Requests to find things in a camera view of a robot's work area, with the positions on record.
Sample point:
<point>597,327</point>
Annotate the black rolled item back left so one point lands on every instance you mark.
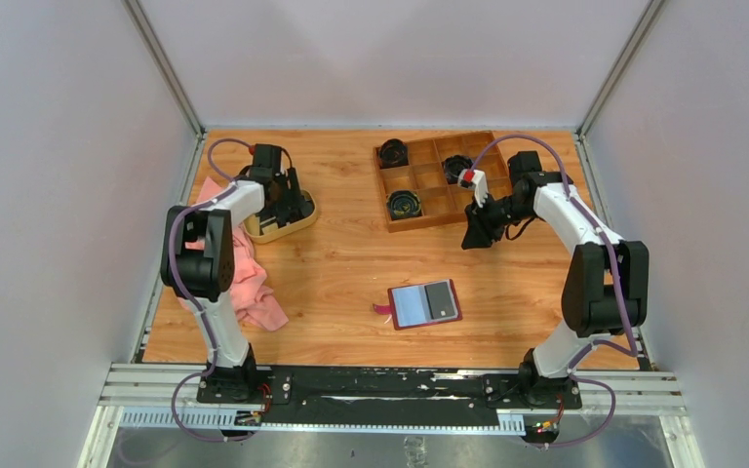
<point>393,153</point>

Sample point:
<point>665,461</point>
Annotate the black gold rolled item front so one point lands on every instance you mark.
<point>403,204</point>

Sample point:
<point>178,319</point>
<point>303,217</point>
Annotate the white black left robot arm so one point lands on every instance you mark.
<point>198,261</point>

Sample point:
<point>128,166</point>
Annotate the black rolled item middle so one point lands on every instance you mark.
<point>454,165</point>

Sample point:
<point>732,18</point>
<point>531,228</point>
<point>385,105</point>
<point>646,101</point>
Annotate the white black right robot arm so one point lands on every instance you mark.
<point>605,294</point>

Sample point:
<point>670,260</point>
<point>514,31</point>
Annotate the aluminium front rail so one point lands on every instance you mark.
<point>163,395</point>

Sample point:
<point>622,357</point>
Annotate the wooden compartment tray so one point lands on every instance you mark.
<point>441,203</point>

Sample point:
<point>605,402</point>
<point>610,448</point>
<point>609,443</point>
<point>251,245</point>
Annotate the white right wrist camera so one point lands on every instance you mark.
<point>475,180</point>

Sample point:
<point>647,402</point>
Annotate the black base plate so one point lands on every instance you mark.
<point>366,396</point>

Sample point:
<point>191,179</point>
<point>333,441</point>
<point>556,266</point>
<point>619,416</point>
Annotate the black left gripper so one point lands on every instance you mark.
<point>292,199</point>

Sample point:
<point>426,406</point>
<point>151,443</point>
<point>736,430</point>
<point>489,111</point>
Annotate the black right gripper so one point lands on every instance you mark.
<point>481,232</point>

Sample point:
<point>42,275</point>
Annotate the black VIP credit card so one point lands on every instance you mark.
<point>441,304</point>

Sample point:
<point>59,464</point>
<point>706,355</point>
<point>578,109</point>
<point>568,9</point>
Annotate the pink cloth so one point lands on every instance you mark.
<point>254,303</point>

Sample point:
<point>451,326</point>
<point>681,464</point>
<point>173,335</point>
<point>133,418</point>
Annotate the red card holder wallet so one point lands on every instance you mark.
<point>407,307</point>

